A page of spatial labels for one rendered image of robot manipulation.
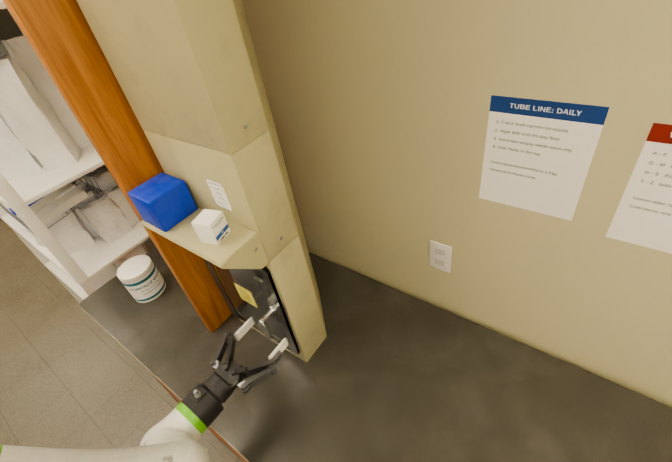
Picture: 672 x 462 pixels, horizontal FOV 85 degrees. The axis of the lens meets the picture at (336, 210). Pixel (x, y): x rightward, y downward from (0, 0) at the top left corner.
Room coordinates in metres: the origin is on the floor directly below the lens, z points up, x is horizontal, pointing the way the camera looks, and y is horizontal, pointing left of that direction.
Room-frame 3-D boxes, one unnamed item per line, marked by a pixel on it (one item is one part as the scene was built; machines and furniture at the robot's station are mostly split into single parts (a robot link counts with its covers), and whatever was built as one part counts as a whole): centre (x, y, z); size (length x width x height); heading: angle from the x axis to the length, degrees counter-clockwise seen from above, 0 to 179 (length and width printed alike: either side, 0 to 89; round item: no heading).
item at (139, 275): (1.09, 0.82, 1.01); 0.13 x 0.13 x 0.15
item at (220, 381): (0.52, 0.36, 1.14); 0.09 x 0.08 x 0.07; 138
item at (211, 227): (0.66, 0.28, 1.54); 0.05 x 0.05 x 0.06; 64
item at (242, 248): (0.71, 0.34, 1.46); 0.32 x 0.11 x 0.10; 48
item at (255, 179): (0.84, 0.22, 1.32); 0.32 x 0.25 x 0.77; 48
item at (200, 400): (0.47, 0.41, 1.15); 0.09 x 0.06 x 0.12; 48
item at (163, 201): (0.78, 0.41, 1.55); 0.10 x 0.10 x 0.09; 48
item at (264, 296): (0.74, 0.31, 1.19); 0.30 x 0.01 x 0.40; 48
